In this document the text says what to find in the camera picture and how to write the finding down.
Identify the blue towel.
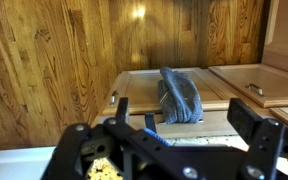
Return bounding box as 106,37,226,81
144,128,171,147

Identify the wooden cabinet door under towel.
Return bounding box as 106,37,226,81
102,68,236,115

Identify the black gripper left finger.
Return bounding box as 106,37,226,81
40,97,172,180

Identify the metal adjacent door handle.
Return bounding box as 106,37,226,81
246,83,265,97

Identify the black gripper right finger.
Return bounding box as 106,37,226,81
227,98,288,180

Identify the metal cabinet door handle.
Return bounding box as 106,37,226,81
110,91,118,106

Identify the wooden adjacent cabinet door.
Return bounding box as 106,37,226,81
209,64,288,108

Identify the grey towel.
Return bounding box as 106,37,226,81
158,67,203,124

